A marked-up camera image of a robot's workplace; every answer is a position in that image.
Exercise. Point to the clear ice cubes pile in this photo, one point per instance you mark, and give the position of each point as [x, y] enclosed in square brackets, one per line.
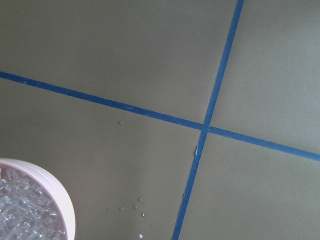
[27, 212]

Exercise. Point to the blue tape cross line right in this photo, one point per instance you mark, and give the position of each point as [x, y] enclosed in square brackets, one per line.
[159, 116]

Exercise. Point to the pink bowl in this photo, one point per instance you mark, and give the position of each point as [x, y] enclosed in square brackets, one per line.
[54, 188]

